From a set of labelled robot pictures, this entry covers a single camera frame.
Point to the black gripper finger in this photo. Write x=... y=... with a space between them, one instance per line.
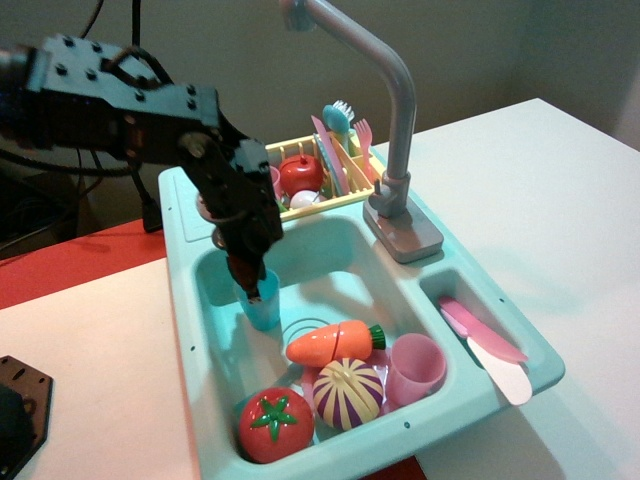
x=247 y=273

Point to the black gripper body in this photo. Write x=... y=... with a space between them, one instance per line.
x=231 y=171

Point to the translucent blue plastic cup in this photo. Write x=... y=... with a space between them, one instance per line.
x=263 y=314

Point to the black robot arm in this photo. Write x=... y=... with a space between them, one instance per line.
x=76 y=93

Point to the pink cup in rack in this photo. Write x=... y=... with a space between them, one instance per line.
x=276 y=181

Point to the teal toy sink unit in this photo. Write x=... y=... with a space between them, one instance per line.
x=331 y=267

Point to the pink cup in sink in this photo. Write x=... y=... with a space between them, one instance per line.
x=417 y=368

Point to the green toy vegetable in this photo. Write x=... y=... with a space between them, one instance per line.
x=282 y=204

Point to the red toy apple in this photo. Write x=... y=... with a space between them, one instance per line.
x=300 y=172

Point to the white toy egg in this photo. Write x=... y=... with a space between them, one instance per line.
x=305 y=198

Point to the yellow dish drying rack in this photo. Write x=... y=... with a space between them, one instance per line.
x=360 y=185

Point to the purple plate in rack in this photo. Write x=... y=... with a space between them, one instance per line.
x=339 y=191

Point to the black flexible gooseneck clamp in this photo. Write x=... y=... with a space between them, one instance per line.
x=151 y=214

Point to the pink knife in rack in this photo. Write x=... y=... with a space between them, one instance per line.
x=326 y=139

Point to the orange toy carrot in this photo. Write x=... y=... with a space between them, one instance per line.
x=347 y=339

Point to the blue dish brush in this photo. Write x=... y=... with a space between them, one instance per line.
x=338 y=117

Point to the pink toy fork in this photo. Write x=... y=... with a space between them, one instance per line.
x=364 y=134

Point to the red toy tomato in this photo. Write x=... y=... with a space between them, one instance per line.
x=275 y=423

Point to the grey toy faucet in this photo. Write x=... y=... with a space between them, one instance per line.
x=401 y=226

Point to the purple yellow toy onion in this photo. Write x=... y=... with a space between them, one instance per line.
x=348 y=393

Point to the pink toy knife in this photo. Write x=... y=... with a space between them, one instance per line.
x=467 y=326

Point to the white toy spatula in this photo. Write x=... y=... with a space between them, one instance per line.
x=510 y=379

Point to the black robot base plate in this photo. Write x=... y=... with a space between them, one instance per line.
x=26 y=396

